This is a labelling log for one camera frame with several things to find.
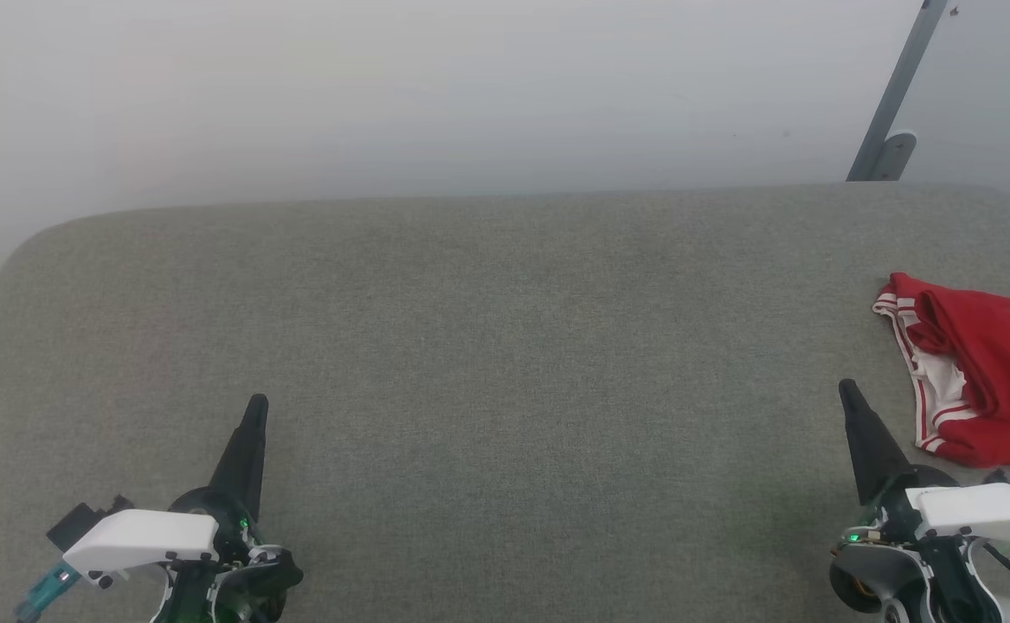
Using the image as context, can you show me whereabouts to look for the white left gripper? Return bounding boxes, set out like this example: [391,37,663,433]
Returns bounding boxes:
[62,394,305,623]

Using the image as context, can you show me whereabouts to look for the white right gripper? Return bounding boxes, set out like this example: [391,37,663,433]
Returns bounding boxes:
[837,377,1010,623]

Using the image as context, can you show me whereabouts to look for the red and white jersey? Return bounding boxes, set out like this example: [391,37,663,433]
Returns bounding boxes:
[872,272,1010,469]

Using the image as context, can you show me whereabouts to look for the grey fabric sofa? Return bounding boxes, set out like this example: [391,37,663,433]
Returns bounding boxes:
[0,182,1010,623]

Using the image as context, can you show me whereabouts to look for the grey metal pole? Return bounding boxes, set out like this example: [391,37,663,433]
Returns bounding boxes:
[846,0,949,183]

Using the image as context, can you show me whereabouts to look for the teal left camera connector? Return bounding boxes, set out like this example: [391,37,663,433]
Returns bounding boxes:
[15,562,83,623]

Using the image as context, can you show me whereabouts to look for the grey pole bracket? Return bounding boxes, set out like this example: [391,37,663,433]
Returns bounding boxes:
[870,130,918,182]

